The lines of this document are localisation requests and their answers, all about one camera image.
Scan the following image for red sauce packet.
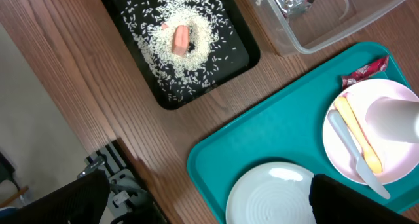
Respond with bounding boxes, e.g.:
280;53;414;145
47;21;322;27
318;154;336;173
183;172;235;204
341;56;390;90

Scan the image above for orange food cube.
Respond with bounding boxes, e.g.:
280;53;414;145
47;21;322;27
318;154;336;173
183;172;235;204
172;26;189;56

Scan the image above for grey round plate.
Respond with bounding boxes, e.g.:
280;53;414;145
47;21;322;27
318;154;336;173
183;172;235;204
225;162;316;224

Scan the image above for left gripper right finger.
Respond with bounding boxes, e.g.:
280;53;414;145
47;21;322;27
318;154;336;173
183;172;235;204
309;174;415;224

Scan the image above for black plastic tray bin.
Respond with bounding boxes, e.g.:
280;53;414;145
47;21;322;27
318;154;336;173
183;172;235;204
101;0;260;109

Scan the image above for white paper cup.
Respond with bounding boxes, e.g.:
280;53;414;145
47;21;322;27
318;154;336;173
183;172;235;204
365;98;418;143

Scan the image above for pink round plate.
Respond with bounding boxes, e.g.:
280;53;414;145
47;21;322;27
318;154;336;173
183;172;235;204
322;79;418;185

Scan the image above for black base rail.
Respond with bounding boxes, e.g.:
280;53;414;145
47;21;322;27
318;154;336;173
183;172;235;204
77;139;169;224

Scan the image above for yellow plastic fork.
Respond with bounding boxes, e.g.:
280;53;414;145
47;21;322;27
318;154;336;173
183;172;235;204
334;96;383;174

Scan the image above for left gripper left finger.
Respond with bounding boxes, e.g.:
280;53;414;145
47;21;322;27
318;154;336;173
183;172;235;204
1;170;110;224

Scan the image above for light grey plastic knife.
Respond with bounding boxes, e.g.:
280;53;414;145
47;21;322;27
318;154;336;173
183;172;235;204
328;110;391;199

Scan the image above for teal plastic tray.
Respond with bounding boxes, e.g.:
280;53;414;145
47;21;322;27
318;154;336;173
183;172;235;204
187;42;418;223

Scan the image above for clear plastic bin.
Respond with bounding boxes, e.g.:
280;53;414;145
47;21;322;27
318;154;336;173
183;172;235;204
248;0;405;56

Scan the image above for white rice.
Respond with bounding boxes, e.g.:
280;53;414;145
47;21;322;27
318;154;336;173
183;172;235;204
115;0;235;103

